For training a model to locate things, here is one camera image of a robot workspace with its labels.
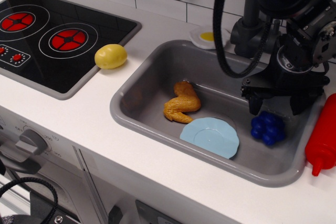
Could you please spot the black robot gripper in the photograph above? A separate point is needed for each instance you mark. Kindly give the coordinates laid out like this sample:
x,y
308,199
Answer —
x,y
288,74

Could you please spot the blue toy blueberry cluster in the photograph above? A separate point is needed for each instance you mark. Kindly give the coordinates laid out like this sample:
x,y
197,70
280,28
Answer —
x,y
268,127

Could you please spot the red ketchup bottle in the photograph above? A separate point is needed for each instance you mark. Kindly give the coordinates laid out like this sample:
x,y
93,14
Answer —
x,y
320,149

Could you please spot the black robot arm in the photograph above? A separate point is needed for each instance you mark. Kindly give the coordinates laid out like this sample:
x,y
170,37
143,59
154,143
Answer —
x,y
309,42

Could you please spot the light blue toy plate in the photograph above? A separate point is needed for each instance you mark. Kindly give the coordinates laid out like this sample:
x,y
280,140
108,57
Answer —
x,y
210,137

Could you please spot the grey toy sink basin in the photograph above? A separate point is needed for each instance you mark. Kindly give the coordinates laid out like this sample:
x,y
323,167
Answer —
x,y
138,105

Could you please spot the dark grey toy faucet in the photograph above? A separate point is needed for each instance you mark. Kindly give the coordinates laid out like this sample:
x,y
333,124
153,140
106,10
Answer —
x,y
247,31

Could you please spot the toy chicken wing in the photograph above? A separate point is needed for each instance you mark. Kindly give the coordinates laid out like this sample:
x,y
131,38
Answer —
x,y
185,100

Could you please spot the toy fried egg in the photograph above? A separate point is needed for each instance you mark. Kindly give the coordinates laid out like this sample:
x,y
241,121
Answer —
x,y
203,37

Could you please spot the yellow toy potato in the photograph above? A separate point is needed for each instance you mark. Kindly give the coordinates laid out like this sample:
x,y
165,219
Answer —
x,y
110,56

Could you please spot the white toy oven front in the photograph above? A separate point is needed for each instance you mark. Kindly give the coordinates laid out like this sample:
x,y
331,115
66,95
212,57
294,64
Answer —
x,y
60,164

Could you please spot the black toy stove top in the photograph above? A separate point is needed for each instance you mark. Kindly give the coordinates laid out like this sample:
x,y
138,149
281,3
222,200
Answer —
x,y
49,45

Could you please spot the grey oven knob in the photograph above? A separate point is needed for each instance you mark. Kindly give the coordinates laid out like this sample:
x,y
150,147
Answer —
x,y
31,143

